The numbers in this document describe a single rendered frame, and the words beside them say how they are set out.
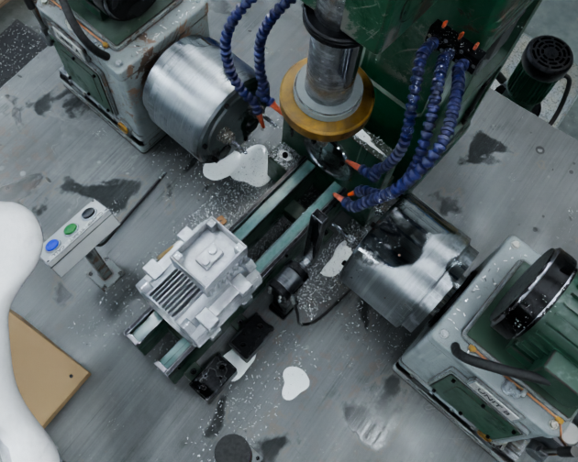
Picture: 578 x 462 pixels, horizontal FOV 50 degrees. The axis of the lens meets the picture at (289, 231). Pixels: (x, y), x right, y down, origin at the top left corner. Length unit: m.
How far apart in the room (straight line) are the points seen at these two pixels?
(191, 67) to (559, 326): 0.91
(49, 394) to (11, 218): 0.61
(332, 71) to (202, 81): 0.43
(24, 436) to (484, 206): 1.25
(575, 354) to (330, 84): 0.60
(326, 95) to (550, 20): 2.34
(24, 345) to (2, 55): 1.85
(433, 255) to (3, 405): 0.81
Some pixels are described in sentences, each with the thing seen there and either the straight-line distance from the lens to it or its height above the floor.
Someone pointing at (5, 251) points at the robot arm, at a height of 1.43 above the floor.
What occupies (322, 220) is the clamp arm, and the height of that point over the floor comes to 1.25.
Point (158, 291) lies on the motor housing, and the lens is 1.27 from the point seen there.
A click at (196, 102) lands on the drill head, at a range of 1.40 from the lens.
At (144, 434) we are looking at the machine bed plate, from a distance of 1.53.
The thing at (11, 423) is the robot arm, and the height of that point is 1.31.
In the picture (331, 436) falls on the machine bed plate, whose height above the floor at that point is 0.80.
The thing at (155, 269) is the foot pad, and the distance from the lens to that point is 1.31.
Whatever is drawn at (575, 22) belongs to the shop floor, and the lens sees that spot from 3.41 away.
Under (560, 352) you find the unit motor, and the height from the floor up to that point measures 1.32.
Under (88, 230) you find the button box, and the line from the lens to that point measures 1.37.
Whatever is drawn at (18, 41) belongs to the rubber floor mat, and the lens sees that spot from 3.12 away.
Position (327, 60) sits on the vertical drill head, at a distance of 1.04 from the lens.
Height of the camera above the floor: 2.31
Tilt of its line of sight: 68 degrees down
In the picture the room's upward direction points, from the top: 7 degrees clockwise
